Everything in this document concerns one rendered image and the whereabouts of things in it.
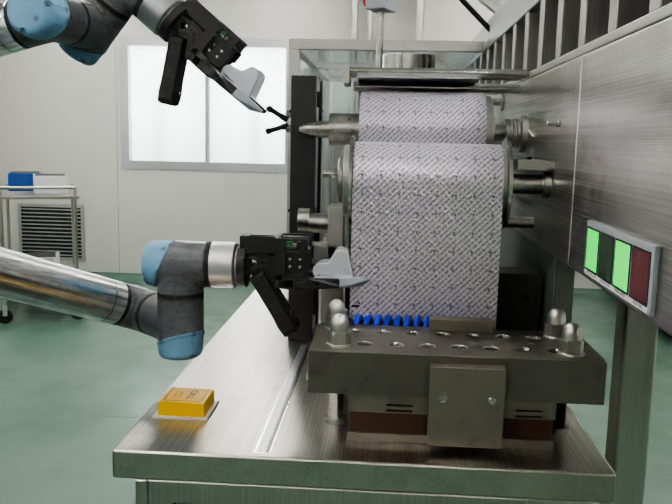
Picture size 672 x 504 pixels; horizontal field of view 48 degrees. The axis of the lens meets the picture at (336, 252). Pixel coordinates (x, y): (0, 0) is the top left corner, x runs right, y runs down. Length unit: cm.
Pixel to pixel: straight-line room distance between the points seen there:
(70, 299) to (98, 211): 601
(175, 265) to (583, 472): 67
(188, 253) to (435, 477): 51
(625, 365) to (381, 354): 55
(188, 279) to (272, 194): 564
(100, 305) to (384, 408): 51
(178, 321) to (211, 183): 573
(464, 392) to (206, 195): 603
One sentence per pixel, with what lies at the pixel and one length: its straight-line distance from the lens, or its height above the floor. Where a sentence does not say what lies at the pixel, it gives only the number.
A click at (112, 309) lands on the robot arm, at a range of 131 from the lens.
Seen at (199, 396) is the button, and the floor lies 92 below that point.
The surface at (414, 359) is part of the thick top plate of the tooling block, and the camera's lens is 104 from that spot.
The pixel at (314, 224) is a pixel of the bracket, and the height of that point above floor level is 117.
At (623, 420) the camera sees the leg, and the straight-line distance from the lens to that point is 148.
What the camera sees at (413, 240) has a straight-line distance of 121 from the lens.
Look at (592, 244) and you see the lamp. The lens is 100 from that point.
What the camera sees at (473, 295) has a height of 107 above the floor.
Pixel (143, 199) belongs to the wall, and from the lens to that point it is 713.
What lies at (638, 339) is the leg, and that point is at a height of 98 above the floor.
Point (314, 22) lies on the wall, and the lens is 686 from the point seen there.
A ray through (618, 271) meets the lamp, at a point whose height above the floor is 118.
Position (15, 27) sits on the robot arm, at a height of 147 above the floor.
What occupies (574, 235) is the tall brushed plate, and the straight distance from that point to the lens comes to 112.
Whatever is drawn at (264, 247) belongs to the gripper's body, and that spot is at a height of 114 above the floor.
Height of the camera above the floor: 131
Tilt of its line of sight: 8 degrees down
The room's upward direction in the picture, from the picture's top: 1 degrees clockwise
